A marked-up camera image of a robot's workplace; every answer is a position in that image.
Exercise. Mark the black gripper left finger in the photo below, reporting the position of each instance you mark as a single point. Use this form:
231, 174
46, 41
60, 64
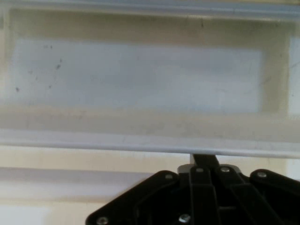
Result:
150, 199

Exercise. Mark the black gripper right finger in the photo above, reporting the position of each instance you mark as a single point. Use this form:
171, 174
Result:
257, 201

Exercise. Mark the white plastic bin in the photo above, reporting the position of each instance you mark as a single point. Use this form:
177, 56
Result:
117, 145

